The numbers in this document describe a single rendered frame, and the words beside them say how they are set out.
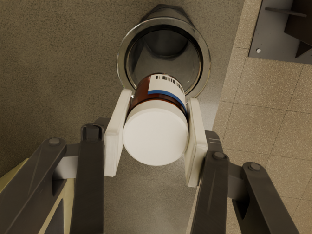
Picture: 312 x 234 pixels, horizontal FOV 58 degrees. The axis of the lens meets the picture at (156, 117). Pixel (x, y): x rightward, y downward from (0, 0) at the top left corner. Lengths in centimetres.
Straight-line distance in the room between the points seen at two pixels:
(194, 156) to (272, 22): 142
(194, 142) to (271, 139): 166
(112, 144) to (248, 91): 150
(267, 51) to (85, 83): 115
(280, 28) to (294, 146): 72
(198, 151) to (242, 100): 150
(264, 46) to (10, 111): 124
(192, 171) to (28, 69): 51
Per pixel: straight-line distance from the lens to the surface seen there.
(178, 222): 78
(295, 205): 220
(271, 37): 157
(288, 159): 194
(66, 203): 71
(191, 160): 16
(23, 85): 65
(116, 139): 16
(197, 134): 17
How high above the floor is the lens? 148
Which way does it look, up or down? 63 degrees down
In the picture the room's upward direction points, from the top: 174 degrees counter-clockwise
